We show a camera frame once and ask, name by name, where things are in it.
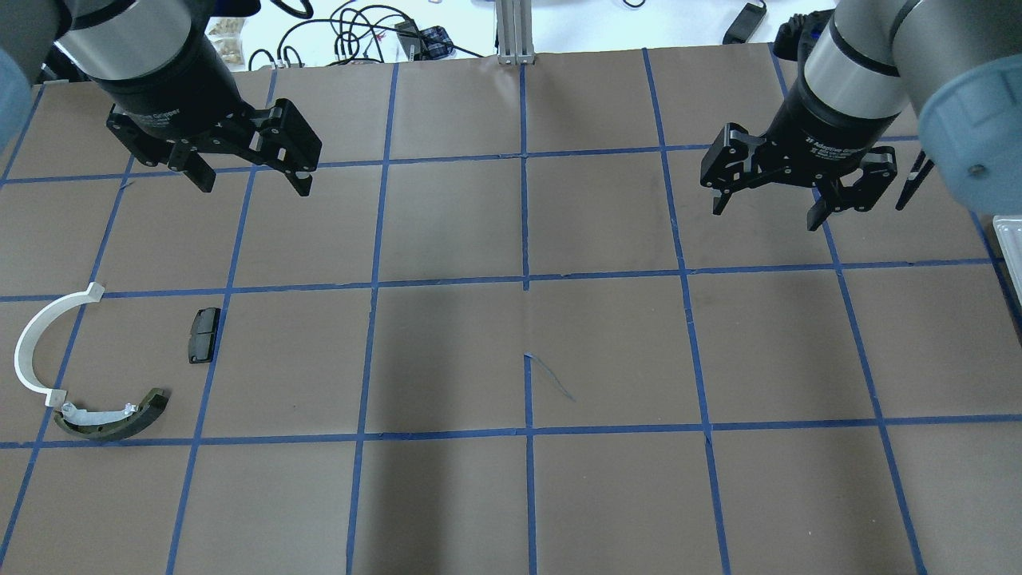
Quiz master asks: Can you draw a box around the black power adapter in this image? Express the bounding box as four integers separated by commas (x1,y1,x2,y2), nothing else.
721,1,767,45

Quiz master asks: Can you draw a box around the black cable bundle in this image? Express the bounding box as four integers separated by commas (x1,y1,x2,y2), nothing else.
248,0,487,71

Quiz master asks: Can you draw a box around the olive brake shoe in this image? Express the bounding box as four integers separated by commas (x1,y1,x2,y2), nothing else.
53,388,169,443

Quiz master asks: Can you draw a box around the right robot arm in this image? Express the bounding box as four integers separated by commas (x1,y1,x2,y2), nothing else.
699,1,1021,232

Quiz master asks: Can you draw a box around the white curved plastic part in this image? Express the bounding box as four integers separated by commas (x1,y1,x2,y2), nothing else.
14,282,107,408

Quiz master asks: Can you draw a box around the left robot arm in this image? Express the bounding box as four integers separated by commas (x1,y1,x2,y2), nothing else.
1,1,322,196

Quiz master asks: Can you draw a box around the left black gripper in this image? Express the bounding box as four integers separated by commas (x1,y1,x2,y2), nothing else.
106,32,323,197

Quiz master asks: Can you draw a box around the black brake pad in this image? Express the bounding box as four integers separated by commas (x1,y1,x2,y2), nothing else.
188,308,220,364

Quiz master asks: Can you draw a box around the aluminium frame post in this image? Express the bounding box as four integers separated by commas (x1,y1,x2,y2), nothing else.
495,0,536,65

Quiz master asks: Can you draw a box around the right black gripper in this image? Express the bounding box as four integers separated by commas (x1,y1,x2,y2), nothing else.
700,84,897,232

